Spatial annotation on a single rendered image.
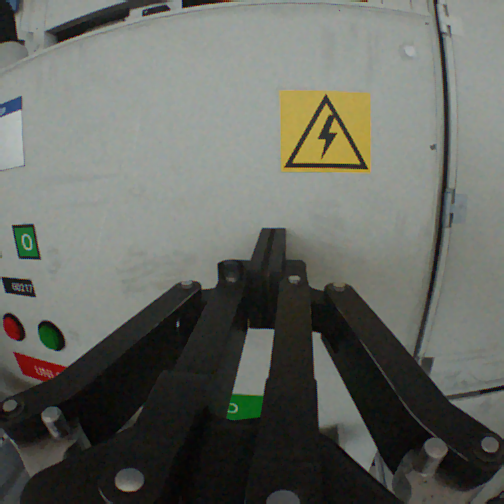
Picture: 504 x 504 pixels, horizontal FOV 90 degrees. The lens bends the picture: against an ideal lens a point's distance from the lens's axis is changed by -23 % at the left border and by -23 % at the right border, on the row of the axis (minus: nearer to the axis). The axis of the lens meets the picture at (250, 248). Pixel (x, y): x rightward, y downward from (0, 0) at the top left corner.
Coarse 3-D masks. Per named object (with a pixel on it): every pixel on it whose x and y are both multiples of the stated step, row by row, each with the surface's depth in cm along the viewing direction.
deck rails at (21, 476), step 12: (12, 444) 35; (0, 456) 31; (12, 456) 34; (0, 468) 30; (12, 468) 33; (24, 468) 35; (0, 480) 29; (12, 480) 31; (24, 480) 32; (0, 492) 28; (12, 492) 29
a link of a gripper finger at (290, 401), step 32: (288, 288) 13; (288, 320) 11; (288, 352) 9; (288, 384) 7; (288, 416) 6; (256, 448) 5; (288, 448) 5; (256, 480) 4; (288, 480) 4; (320, 480) 4
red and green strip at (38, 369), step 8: (24, 360) 29; (32, 360) 28; (40, 360) 28; (24, 368) 29; (32, 368) 29; (40, 368) 29; (48, 368) 28; (56, 368) 28; (64, 368) 28; (32, 376) 30; (40, 376) 29; (48, 376) 29; (232, 400) 26; (240, 400) 26; (248, 400) 25; (256, 400) 25; (232, 408) 26; (240, 408) 26; (248, 408) 26; (256, 408) 26; (232, 416) 26; (240, 416) 26; (248, 416) 26; (256, 416) 26
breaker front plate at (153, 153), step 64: (64, 64) 18; (128, 64) 18; (192, 64) 18; (256, 64) 17; (320, 64) 17; (384, 64) 16; (64, 128) 20; (128, 128) 19; (192, 128) 19; (256, 128) 19; (384, 128) 18; (0, 192) 22; (64, 192) 21; (128, 192) 21; (192, 192) 20; (256, 192) 20; (320, 192) 19; (384, 192) 19; (64, 256) 23; (128, 256) 22; (192, 256) 22; (320, 256) 21; (384, 256) 20; (0, 320) 27; (64, 320) 26; (384, 320) 22; (0, 384) 32; (256, 384) 25; (320, 384) 24
